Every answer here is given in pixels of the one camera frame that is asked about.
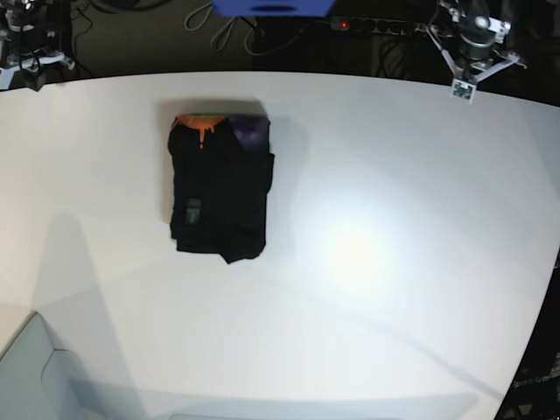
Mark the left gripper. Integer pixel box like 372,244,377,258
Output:
426,24,527,85

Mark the black t-shirt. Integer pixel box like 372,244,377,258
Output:
167,114,275,263

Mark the white cable loop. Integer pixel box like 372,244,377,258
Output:
183,8,246,52

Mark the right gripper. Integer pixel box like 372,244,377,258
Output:
1,38,75,91

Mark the blue box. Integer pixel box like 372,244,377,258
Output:
211,0,335,18

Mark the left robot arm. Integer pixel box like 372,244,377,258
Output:
425,1,528,91

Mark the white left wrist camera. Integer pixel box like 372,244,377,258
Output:
450,79,477,103

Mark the black power strip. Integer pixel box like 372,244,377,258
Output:
323,17,426,38

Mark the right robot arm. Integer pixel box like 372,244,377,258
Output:
1,1,77,91

